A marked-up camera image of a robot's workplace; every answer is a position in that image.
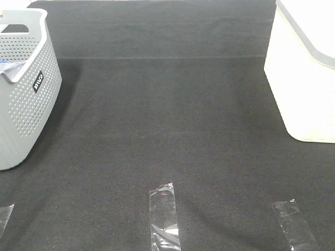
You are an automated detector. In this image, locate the grey microfibre towel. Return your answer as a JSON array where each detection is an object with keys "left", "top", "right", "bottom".
[{"left": 0, "top": 61, "right": 26, "bottom": 80}]

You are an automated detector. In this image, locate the black felt table mat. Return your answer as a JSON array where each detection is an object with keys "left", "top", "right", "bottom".
[{"left": 1, "top": 1, "right": 334, "bottom": 250}]

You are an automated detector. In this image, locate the centre clear tape strip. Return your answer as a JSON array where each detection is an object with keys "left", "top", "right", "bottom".
[{"left": 149, "top": 183, "right": 181, "bottom": 250}]

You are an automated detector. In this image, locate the clear tape strip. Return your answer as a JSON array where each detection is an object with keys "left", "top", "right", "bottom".
[
  {"left": 149, "top": 183, "right": 181, "bottom": 250},
  {"left": 272, "top": 199, "right": 320, "bottom": 251},
  {"left": 0, "top": 204, "right": 15, "bottom": 238}
]

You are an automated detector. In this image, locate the grey perforated laundry basket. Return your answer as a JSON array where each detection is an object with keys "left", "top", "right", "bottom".
[{"left": 1, "top": 8, "right": 62, "bottom": 170}]

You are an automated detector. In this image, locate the white storage bin grey rim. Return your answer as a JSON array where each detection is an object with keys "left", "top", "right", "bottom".
[{"left": 264, "top": 1, "right": 334, "bottom": 143}]

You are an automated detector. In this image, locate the right clear tape strip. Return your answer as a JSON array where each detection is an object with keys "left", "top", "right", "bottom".
[{"left": 272, "top": 199, "right": 320, "bottom": 251}]

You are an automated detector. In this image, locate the left clear tape strip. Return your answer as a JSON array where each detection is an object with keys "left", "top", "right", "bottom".
[{"left": 0, "top": 204, "right": 15, "bottom": 238}]

